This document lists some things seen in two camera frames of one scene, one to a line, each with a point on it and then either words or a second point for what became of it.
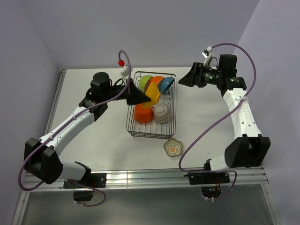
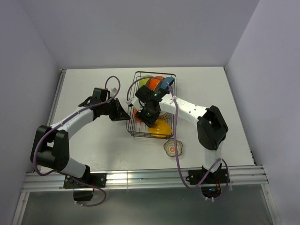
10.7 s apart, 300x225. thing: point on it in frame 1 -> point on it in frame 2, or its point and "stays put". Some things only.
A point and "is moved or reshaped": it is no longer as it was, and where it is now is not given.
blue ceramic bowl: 165,83 stays put
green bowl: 143,80 stays put
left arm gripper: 134,95 -> 119,114
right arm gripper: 194,76 -> 149,121
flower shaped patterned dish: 173,147 stays put
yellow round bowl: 153,92 is moved or reshaped
